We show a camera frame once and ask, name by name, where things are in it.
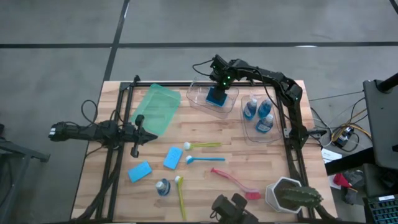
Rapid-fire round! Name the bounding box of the white paper sheet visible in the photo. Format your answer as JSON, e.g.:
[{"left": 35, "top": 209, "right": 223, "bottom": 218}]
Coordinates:
[{"left": 322, "top": 148, "right": 343, "bottom": 164}]

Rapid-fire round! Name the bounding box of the thin black floor cable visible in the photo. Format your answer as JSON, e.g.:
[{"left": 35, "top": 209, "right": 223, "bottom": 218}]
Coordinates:
[{"left": 308, "top": 91, "right": 364, "bottom": 102}]

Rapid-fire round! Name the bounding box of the black pole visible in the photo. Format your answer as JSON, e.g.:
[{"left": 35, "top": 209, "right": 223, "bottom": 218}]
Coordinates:
[{"left": 377, "top": 73, "right": 398, "bottom": 93}]

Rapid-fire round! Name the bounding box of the grey cloth bundle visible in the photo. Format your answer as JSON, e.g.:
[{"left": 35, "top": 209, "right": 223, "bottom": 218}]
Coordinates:
[{"left": 341, "top": 169, "right": 365, "bottom": 205}]

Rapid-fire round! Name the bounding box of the black stand beam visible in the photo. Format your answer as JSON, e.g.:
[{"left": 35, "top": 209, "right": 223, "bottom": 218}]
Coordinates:
[{"left": 325, "top": 147, "right": 377, "bottom": 175}]

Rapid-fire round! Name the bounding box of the blue dish soap bottle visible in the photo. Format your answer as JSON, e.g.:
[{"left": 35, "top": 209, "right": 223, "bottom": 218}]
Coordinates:
[
  {"left": 257, "top": 98, "right": 274, "bottom": 119},
  {"left": 155, "top": 178, "right": 171, "bottom": 197},
  {"left": 255, "top": 113, "right": 274, "bottom": 134},
  {"left": 243, "top": 95, "right": 258, "bottom": 121}
]

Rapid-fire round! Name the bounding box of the white faceted planter pot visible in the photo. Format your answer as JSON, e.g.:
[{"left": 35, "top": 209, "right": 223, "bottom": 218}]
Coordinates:
[{"left": 264, "top": 176, "right": 307, "bottom": 215}]

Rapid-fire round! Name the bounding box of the blue scrub sponge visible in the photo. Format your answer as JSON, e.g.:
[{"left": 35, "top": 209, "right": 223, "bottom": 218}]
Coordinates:
[
  {"left": 205, "top": 86, "right": 229, "bottom": 108},
  {"left": 127, "top": 160, "right": 153, "bottom": 184},
  {"left": 162, "top": 146, "right": 183, "bottom": 170}
]

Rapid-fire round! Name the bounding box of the green translucent plastic bin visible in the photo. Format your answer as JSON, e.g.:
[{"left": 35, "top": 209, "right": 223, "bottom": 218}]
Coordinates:
[{"left": 130, "top": 83, "right": 182, "bottom": 136}]

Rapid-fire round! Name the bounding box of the blue dish brush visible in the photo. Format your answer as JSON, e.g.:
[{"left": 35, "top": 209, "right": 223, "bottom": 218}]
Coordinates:
[{"left": 185, "top": 155, "right": 226, "bottom": 165}]

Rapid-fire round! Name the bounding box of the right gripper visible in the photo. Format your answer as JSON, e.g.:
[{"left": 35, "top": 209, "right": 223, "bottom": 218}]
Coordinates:
[{"left": 210, "top": 54, "right": 239, "bottom": 98}]

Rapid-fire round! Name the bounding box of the blue electronics box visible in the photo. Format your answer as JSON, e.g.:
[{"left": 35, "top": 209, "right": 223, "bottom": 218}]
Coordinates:
[{"left": 331, "top": 126, "right": 356, "bottom": 149}]

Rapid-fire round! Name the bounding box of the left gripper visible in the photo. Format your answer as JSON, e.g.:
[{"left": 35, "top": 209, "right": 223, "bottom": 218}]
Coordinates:
[{"left": 119, "top": 114, "right": 159, "bottom": 159}]

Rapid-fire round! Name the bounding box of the red dish brush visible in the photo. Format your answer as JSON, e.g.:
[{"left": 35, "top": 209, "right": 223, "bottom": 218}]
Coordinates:
[{"left": 210, "top": 167, "right": 262, "bottom": 200}]

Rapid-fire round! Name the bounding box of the clear plastic bin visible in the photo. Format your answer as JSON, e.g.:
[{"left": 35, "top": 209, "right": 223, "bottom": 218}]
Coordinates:
[
  {"left": 241, "top": 94, "right": 282, "bottom": 144},
  {"left": 185, "top": 77, "right": 239, "bottom": 120}
]

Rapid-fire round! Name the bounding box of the black aluminium table frame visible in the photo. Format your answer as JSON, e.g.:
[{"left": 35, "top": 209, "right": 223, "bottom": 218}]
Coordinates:
[{"left": 70, "top": 73, "right": 338, "bottom": 224}]

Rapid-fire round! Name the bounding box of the black handheld camera rig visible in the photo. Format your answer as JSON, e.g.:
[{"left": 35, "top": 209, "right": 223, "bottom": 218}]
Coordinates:
[{"left": 210, "top": 192, "right": 259, "bottom": 224}]

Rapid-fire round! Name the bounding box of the green cactus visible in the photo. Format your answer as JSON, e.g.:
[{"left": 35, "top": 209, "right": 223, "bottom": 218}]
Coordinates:
[{"left": 276, "top": 185, "right": 324, "bottom": 209}]

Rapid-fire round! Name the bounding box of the backlit computer keyboard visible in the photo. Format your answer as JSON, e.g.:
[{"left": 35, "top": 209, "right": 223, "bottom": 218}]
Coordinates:
[{"left": 363, "top": 194, "right": 398, "bottom": 224}]

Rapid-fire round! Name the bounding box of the yellow cable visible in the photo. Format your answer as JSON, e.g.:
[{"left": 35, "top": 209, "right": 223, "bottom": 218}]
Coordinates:
[{"left": 330, "top": 107, "right": 373, "bottom": 142}]

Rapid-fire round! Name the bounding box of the grey metal cabinet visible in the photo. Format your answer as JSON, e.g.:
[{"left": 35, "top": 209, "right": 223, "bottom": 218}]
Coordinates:
[{"left": 363, "top": 79, "right": 398, "bottom": 170}]

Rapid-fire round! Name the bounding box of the red cloth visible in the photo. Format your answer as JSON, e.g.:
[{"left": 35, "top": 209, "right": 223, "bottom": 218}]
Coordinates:
[{"left": 333, "top": 173, "right": 352, "bottom": 189}]

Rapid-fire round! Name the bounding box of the grey metal stand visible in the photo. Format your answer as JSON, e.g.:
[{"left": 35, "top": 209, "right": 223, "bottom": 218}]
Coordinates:
[{"left": 0, "top": 123, "right": 50, "bottom": 224}]

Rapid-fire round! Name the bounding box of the yellow-green dish brush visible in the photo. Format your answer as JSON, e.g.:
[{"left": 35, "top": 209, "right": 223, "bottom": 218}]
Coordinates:
[
  {"left": 174, "top": 175, "right": 187, "bottom": 222},
  {"left": 183, "top": 141, "right": 223, "bottom": 151}
]

